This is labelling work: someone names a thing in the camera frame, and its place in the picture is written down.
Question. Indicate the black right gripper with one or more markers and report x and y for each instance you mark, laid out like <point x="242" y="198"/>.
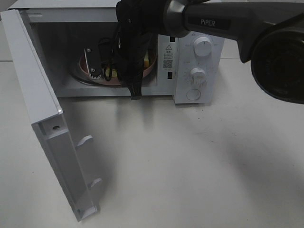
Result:
<point x="139" y="20"/>

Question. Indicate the pink round plate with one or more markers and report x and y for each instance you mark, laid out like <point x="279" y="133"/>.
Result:
<point x="82" y="65"/>

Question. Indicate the white bread lettuce sandwich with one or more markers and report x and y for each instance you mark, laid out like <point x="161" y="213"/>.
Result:
<point x="149" y="62"/>

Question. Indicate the round white door button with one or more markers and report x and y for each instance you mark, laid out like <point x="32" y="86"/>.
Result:
<point x="193" y="94"/>

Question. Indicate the white microwave door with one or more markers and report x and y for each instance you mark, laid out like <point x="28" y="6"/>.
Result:
<point x="46" y="115"/>

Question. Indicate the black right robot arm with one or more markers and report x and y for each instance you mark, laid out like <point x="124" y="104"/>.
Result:
<point x="269" y="35"/>

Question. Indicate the white warning label sticker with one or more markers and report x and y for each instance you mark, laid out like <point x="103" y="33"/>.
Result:
<point x="168" y="54"/>

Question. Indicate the white microwave oven body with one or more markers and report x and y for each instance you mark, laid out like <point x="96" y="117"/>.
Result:
<point x="66" y="27"/>

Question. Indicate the glass microwave turntable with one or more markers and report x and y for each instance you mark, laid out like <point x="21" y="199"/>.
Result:
<point x="80" y="79"/>

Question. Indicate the lower white timer knob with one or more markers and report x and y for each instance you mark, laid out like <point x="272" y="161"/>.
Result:
<point x="197" y="75"/>

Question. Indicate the upper white power knob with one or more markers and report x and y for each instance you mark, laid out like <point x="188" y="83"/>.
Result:
<point x="202" y="46"/>

